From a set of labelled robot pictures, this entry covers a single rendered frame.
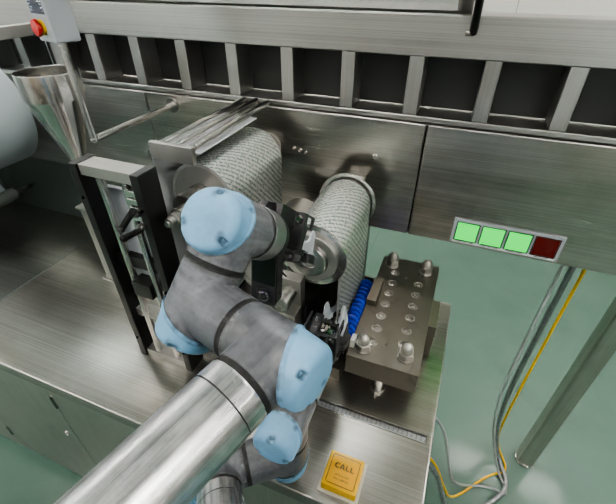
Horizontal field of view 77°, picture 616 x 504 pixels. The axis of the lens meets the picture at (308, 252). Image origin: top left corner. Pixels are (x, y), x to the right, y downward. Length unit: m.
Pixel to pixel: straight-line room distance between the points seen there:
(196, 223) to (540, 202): 0.81
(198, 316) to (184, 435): 0.13
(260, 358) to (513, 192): 0.78
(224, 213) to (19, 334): 1.02
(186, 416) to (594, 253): 0.97
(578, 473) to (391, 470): 1.38
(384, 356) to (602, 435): 1.61
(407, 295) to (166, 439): 0.81
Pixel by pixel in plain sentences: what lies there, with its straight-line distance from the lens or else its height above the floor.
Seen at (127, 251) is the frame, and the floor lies 1.24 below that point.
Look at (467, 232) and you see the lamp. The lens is 1.07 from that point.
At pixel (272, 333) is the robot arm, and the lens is 0.39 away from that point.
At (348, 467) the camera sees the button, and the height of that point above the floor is 0.92.
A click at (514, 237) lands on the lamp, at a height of 1.20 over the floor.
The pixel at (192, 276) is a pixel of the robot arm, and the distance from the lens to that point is 0.45.
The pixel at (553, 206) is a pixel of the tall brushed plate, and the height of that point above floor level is 1.29.
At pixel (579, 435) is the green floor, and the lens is 2.32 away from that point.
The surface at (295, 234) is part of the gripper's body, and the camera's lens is 0.61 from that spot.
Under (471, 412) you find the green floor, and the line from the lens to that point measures 2.17.
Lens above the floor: 1.73
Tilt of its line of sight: 36 degrees down
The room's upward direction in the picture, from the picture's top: straight up
